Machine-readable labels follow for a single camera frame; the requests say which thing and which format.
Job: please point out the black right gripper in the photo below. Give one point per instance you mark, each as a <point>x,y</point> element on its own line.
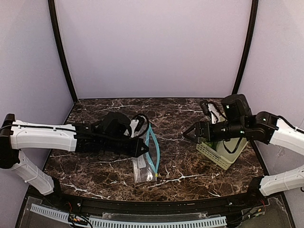
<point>204,131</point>

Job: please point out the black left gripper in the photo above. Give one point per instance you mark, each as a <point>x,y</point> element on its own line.
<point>133,147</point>

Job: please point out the clear zip top bag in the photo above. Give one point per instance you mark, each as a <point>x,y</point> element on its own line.
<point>146,166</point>

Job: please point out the green leafy vegetable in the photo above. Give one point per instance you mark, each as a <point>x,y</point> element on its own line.
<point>210,144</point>

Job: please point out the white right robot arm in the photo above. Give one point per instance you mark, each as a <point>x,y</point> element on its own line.
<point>275,131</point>

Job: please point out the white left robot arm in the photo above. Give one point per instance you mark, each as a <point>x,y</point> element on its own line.
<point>115,133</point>

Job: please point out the cream perforated plastic basket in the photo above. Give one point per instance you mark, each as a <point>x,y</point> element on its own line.
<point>224,154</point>

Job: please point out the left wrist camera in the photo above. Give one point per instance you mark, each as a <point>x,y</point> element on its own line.
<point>139,125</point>

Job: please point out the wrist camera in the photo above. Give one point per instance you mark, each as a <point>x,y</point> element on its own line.
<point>139,125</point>
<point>211,110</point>

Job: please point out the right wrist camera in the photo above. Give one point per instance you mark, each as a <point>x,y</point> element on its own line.
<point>211,110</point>

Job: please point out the black front table rail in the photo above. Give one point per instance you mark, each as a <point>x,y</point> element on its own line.
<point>223,205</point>

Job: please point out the white slotted cable duct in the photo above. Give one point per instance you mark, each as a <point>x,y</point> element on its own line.
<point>112,220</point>

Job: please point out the black corner frame post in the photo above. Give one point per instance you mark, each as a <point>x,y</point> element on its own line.
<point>247,45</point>

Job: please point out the black left corner post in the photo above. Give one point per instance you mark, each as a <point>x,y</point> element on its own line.
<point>60,49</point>

